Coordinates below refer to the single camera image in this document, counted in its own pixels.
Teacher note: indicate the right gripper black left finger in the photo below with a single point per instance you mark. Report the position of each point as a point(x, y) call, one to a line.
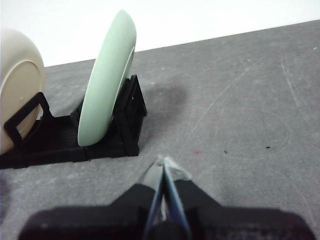
point(100, 222)

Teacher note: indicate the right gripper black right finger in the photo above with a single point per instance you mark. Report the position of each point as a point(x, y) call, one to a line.
point(237, 225)

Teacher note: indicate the black plate rack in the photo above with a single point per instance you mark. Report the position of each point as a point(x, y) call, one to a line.
point(62, 150)

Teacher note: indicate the green plate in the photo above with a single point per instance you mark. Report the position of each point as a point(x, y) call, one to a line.
point(105, 87)

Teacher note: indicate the cream plate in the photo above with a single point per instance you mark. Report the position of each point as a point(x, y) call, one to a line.
point(17, 82)

